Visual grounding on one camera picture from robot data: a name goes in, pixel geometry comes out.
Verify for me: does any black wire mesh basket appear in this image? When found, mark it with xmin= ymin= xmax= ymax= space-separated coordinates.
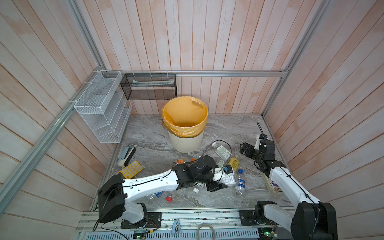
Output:
xmin=121 ymin=73 xmax=177 ymax=101

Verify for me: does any blue label pepsi bottle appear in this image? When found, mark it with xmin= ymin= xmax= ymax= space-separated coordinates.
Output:
xmin=235 ymin=169 xmax=247 ymax=196

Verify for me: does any black white stapler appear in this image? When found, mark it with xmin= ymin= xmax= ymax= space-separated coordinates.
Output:
xmin=118 ymin=147 xmax=136 ymax=168

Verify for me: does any yellow calculator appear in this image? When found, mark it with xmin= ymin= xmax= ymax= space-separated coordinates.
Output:
xmin=117 ymin=161 xmax=143 ymax=179

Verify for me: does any cream plastic waste bin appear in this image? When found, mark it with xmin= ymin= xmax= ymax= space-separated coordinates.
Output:
xmin=168 ymin=131 xmax=204 ymax=154

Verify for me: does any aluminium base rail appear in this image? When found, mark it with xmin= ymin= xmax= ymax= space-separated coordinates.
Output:
xmin=75 ymin=207 xmax=276 ymax=233

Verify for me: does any blue label crushed bottle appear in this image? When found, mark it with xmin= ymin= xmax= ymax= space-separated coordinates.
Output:
xmin=148 ymin=192 xmax=164 ymax=201

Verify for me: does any yellow bin liner bag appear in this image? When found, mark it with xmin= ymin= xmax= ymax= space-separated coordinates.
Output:
xmin=162 ymin=96 xmax=209 ymax=138

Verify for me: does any green label clear bottle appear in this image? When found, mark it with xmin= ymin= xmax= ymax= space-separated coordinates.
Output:
xmin=211 ymin=142 xmax=231 ymax=161

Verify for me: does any yellow label tea bottle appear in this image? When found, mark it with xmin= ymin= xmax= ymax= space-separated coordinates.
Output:
xmin=228 ymin=155 xmax=240 ymax=173

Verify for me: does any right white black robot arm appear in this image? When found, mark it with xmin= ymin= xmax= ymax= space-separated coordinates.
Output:
xmin=240 ymin=134 xmax=338 ymax=240

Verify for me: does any white label bottle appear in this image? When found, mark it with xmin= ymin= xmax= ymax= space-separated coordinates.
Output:
xmin=220 ymin=174 xmax=238 ymax=187

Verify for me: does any white wire mesh shelf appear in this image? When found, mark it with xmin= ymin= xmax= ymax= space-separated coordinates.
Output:
xmin=75 ymin=71 xmax=132 ymax=144

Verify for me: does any orange cap juice bottle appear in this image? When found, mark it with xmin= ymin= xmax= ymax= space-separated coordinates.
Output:
xmin=176 ymin=158 xmax=196 ymax=165

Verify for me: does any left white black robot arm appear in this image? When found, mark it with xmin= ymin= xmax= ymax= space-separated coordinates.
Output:
xmin=98 ymin=156 xmax=233 ymax=224

